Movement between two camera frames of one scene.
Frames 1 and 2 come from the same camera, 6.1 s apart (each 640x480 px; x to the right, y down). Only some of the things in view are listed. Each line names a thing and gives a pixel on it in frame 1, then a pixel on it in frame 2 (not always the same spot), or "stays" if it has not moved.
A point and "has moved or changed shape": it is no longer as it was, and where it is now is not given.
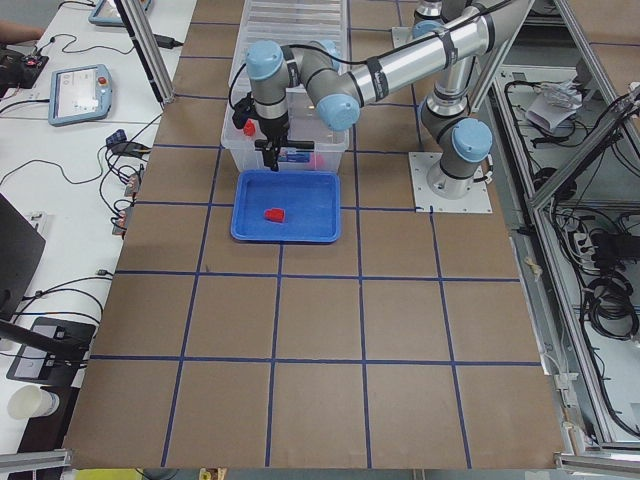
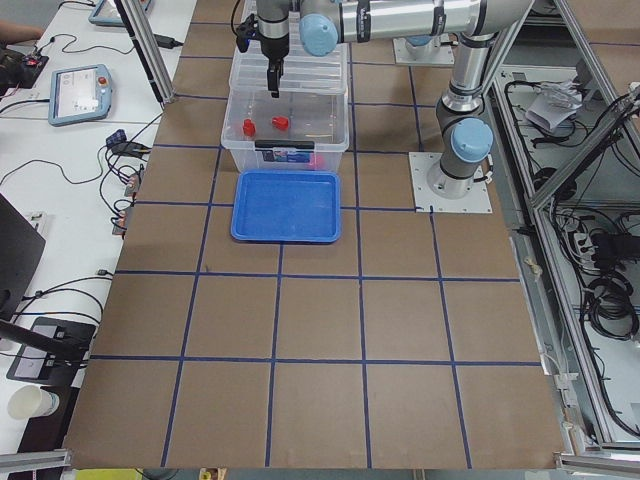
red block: [275, 215] has moved or changed shape
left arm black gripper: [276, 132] to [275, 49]
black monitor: [21, 250] stays
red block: [249, 128] stays
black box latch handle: [263, 144] stays
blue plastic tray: [311, 200] stays
